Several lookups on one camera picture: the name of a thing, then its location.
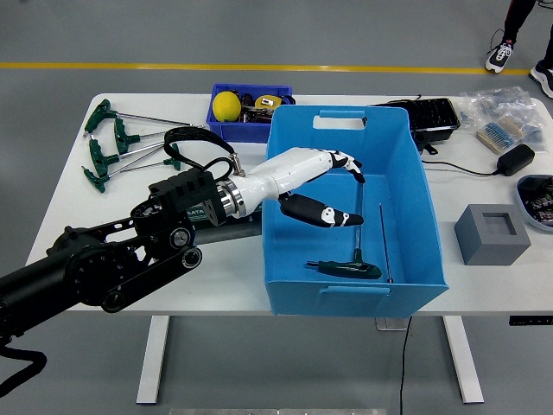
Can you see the light blue bowl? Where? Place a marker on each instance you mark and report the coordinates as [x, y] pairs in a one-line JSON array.
[[525, 212]]

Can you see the grey hollow foam block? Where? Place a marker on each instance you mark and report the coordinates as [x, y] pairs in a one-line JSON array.
[[479, 246]]

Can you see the clear plastic parts bag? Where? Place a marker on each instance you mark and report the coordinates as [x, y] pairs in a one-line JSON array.
[[535, 129], [497, 101]]

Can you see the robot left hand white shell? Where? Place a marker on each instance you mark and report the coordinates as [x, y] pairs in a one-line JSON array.
[[285, 173]]

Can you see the person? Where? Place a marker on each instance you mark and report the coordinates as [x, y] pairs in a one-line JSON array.
[[518, 17]]

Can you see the small blue parts bin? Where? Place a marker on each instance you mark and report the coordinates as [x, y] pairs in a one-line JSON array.
[[237, 132]]

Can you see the dark metal parts pile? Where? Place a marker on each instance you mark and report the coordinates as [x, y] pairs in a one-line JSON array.
[[257, 116]]

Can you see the small circuit boards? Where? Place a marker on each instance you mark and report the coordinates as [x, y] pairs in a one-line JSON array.
[[542, 201]]

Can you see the grey table bracket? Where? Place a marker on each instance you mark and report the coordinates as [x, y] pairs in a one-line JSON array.
[[389, 325]]

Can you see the white black sneaker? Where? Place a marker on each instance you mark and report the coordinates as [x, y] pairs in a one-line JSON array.
[[543, 78], [499, 56]]

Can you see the black table control panel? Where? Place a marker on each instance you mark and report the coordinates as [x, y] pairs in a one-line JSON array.
[[531, 321]]

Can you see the white table leg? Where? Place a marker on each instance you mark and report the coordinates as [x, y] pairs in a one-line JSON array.
[[153, 359], [463, 359]]

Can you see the black round roll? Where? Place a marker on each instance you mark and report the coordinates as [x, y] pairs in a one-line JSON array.
[[288, 102]]

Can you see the black power adapter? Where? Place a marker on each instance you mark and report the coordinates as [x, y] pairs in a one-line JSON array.
[[515, 160]]

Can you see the black plastic tray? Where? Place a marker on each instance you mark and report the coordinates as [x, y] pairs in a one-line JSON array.
[[434, 119]]

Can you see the yellow ball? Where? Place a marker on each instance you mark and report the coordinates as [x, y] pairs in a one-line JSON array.
[[226, 106]]

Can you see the blue resistor strip bundle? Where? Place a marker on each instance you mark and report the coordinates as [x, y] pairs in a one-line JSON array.
[[501, 134]]

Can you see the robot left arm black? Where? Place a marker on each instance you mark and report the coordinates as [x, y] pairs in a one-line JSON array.
[[86, 268]]

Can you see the green metal hex key stand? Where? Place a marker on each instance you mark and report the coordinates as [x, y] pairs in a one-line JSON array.
[[242, 229]]

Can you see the large blue plastic box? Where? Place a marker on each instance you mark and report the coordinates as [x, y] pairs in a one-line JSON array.
[[410, 242]]

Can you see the yellow tape measure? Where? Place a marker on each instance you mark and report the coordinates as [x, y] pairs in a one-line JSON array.
[[268, 102]]

